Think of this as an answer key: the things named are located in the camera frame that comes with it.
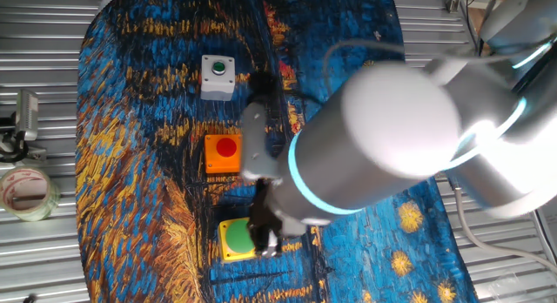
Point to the yellow box large green button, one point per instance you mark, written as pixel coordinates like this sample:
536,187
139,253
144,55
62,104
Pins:
235,237

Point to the starry night painted cloth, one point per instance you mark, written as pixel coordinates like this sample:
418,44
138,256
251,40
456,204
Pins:
152,185

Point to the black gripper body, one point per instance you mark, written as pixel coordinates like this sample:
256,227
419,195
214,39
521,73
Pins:
261,211

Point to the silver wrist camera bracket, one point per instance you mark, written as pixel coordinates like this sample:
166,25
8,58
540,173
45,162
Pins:
257,142

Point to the brown wooden board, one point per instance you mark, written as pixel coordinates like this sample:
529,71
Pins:
476,20

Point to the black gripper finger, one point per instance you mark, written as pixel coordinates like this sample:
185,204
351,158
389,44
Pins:
275,244
261,244

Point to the clear tape roll red print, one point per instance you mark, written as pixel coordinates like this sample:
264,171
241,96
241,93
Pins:
6,181

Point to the small white paper scrap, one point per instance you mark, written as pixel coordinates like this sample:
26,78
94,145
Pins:
377,35

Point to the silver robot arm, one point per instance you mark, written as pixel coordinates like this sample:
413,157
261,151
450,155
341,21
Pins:
391,129

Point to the orange box red mushroom button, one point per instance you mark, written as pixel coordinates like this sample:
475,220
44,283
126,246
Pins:
217,163

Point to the small black knob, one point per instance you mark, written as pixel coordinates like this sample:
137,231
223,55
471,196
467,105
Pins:
29,299

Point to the white box small green button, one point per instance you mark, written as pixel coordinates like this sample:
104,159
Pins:
217,87

